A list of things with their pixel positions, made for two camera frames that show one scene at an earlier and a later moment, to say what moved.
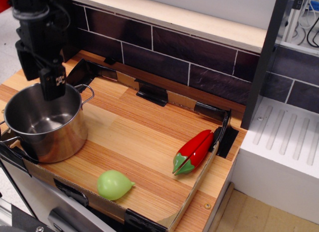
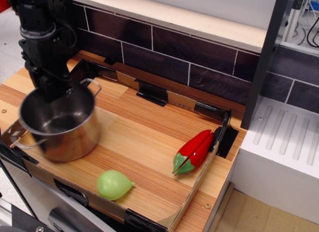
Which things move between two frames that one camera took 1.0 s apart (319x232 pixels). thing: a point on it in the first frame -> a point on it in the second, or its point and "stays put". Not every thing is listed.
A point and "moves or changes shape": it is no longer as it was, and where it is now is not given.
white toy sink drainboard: (278, 162) stays put
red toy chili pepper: (194, 149) stays put
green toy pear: (112, 185) stays put
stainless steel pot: (52, 131) moves or changes shape
